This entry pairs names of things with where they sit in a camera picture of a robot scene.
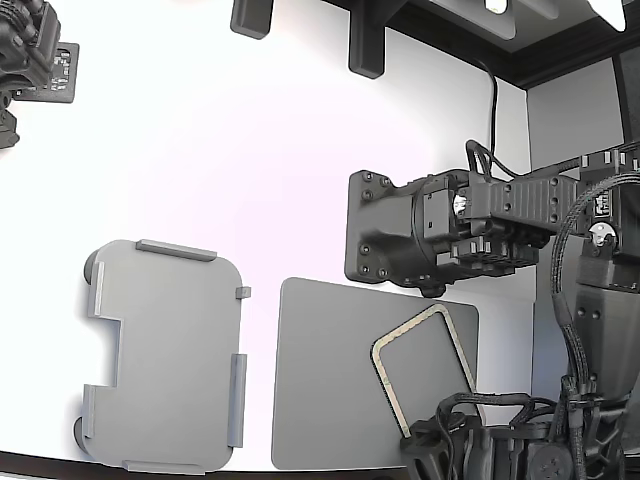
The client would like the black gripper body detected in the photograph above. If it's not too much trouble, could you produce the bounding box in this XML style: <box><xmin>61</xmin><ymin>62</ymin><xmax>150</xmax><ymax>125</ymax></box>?
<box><xmin>407</xmin><ymin>423</ymin><xmax>501</xmax><ymax>480</ymax></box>

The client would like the thin rectangular frame with printed liner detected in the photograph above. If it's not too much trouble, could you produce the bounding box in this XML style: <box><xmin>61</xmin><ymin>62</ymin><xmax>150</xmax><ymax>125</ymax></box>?
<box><xmin>370</xmin><ymin>303</ymin><xmax>487</xmax><ymax>445</ymax></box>

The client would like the black six-joint robot arm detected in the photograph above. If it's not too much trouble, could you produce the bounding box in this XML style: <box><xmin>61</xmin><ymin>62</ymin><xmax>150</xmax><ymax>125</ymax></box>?
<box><xmin>414</xmin><ymin>142</ymin><xmax>640</xmax><ymax>480</ymax></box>

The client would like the grey holder plate with tabs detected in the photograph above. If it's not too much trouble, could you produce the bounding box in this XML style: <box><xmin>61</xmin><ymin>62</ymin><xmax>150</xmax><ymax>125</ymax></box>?
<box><xmin>73</xmin><ymin>238</ymin><xmax>253</xmax><ymax>476</ymax></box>

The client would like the dark grey flat mat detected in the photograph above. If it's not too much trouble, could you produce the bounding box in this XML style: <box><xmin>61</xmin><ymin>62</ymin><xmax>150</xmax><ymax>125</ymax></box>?
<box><xmin>270</xmin><ymin>276</ymin><xmax>481</xmax><ymax>471</ymax></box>

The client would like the dark circuit board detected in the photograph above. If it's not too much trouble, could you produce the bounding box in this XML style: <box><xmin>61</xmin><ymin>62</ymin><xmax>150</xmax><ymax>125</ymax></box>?
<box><xmin>29</xmin><ymin>42</ymin><xmax>81</xmax><ymax>106</ymax></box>

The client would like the black braided cable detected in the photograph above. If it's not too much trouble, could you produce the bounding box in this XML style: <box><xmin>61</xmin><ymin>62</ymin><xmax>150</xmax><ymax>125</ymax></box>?
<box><xmin>435</xmin><ymin>391</ymin><xmax>559</xmax><ymax>436</ymax></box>
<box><xmin>549</xmin><ymin>172</ymin><xmax>640</xmax><ymax>401</ymax></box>

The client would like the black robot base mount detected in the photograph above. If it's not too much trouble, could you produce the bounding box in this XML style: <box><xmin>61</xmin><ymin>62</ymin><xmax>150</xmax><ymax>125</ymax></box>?
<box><xmin>343</xmin><ymin>169</ymin><xmax>451</xmax><ymax>300</ymax></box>

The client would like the thin smooth black cable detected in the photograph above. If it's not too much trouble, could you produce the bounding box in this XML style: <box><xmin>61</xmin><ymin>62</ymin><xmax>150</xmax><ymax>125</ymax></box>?
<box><xmin>469</xmin><ymin>54</ymin><xmax>519</xmax><ymax>179</ymax></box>

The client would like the dark enclosure frame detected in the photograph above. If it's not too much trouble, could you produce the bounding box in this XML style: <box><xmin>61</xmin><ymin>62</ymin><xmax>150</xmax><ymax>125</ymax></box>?
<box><xmin>384</xmin><ymin>0</ymin><xmax>640</xmax><ymax>91</ymax></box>

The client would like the long black bracket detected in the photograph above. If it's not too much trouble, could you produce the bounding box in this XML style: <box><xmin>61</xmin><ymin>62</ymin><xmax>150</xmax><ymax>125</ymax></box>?
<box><xmin>347</xmin><ymin>0</ymin><xmax>387</xmax><ymax>80</ymax></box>

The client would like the short black bracket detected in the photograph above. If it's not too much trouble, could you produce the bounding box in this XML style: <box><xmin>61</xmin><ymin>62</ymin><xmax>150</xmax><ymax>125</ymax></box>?
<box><xmin>229</xmin><ymin>0</ymin><xmax>275</xmax><ymax>40</ymax></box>

